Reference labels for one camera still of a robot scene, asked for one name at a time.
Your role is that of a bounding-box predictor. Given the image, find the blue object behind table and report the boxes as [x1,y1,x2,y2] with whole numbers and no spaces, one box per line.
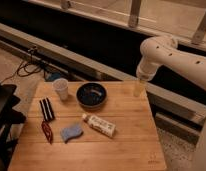
[45,73,62,82]

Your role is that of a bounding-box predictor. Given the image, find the white paper cup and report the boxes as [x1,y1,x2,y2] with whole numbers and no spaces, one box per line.
[52,78,68,101]

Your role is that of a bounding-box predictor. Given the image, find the red and black cables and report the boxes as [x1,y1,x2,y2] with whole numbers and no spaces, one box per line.
[0,59,47,84]

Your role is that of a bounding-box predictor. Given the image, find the black white striped block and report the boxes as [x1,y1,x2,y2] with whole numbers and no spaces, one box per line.
[39,98,55,122]

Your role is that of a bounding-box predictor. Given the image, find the blue sponge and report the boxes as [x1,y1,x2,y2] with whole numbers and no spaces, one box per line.
[60,124,83,143]

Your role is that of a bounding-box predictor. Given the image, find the black chair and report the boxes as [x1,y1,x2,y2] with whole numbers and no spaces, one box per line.
[0,83,26,170]

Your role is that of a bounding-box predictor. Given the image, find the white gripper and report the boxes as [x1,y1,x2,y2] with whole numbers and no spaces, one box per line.
[134,64,156,97]

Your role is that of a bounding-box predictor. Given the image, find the grey metal rail beam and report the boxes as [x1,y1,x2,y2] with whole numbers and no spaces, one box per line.
[0,23,206,126]

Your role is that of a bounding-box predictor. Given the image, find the white tube with label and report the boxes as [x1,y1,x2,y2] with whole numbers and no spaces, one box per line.
[82,114,116,138]

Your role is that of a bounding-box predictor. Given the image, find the dark blue ceramic bowl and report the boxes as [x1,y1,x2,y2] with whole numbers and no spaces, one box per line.
[76,82,107,108]

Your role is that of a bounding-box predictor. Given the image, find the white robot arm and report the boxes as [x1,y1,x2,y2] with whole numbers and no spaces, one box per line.
[136,36,206,171]

